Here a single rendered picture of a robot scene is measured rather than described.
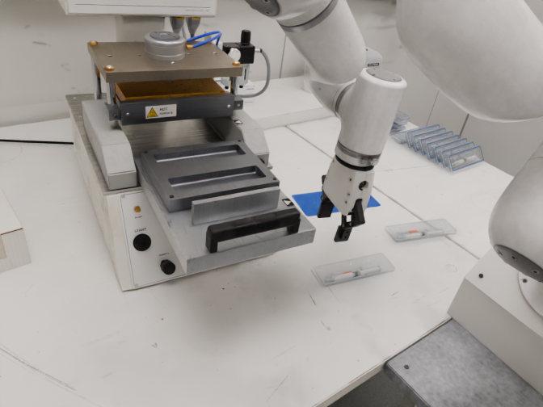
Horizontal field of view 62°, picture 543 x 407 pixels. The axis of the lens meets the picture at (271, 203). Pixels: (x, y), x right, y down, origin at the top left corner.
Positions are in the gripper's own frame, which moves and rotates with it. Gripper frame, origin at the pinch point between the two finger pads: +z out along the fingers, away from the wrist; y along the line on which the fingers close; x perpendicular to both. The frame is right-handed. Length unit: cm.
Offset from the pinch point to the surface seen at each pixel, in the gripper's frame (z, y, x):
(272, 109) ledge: 8, 72, -16
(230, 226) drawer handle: -12.9, -13.6, 28.2
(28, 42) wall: -6, 82, 58
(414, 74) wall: 11, 128, -122
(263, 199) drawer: -11.6, -6.1, 20.1
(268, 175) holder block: -11.8, 0.8, 16.6
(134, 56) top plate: -21, 30, 36
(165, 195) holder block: -10.5, -1.7, 35.2
